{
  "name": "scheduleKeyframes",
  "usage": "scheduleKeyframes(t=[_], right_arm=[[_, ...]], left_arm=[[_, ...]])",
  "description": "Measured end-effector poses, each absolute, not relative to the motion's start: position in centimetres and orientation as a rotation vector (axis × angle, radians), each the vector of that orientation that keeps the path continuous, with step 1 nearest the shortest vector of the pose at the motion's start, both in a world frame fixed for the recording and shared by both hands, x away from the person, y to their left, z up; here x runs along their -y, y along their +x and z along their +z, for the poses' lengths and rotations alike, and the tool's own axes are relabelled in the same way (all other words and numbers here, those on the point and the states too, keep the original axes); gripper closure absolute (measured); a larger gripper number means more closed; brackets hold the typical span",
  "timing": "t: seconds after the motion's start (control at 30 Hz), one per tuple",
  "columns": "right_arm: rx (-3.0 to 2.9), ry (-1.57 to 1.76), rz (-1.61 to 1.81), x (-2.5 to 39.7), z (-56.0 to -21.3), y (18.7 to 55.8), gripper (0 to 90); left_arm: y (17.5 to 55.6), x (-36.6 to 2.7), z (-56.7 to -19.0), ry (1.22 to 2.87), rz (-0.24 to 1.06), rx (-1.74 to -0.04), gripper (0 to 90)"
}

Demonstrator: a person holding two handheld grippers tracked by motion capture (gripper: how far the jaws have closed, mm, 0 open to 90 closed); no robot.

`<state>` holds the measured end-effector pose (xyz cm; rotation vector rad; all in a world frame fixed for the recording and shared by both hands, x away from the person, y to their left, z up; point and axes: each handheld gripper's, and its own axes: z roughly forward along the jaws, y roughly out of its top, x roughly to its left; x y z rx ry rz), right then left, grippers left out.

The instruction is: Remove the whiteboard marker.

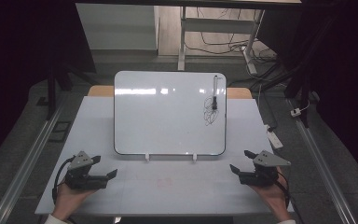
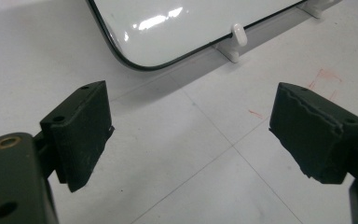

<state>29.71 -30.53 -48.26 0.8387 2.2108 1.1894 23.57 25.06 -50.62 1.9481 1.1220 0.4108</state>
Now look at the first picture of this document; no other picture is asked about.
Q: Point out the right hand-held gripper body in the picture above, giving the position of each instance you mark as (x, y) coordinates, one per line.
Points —
(262, 175)

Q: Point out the person's right hand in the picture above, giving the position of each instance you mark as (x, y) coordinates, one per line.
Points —
(275, 199)

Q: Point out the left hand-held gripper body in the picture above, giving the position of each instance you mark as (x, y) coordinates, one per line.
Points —
(80, 180)

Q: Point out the white whiteboard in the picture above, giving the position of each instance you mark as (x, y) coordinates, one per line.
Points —
(161, 121)

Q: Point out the white desk frame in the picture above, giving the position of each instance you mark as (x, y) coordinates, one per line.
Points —
(217, 25)

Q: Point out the black floor plate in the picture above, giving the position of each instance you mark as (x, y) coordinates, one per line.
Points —
(60, 131)

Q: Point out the white cabinet panel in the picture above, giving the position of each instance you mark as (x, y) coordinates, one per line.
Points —
(116, 26)

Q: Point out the aluminium floor rail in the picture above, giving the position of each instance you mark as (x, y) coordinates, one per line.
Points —
(320, 158)
(28, 158)

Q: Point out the white whiteboard support clip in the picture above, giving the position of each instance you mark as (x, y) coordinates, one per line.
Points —
(195, 157)
(147, 157)

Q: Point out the black metal stand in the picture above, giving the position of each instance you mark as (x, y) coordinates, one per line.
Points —
(52, 93)

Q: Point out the person's left hand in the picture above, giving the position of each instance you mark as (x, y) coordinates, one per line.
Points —
(66, 200)

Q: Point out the white power strip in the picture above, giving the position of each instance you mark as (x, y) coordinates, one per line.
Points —
(274, 137)

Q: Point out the white marker pen black cap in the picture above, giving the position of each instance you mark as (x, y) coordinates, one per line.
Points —
(215, 90)

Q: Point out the small white plug adapter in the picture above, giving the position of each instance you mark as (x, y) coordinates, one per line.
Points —
(296, 112)

